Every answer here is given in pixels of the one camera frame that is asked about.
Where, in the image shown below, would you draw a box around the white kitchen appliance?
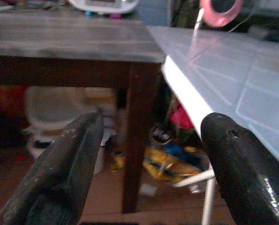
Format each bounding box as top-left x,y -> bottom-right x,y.
68,0 -> 140,15

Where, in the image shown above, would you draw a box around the white stick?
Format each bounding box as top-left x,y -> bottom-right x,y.
191,8 -> 206,43

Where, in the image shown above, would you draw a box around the white tiled table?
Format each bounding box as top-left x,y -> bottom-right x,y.
146,25 -> 279,170

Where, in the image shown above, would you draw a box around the pink tape roll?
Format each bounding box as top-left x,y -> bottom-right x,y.
198,0 -> 244,28

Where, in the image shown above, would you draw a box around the dark wooden table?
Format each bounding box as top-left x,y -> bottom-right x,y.
0,9 -> 166,214

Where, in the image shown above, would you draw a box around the white plastic bucket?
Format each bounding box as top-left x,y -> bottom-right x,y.
24,86 -> 118,174

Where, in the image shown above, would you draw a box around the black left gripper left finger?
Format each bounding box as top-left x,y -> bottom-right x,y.
0,112 -> 104,225

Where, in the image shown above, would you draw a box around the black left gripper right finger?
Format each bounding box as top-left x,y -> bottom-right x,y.
200,112 -> 279,225

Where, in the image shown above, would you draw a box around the yellow and blue bag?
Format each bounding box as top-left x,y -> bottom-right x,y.
142,126 -> 204,184

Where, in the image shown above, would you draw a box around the white metal frame bars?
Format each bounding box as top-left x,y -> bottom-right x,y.
173,169 -> 217,225

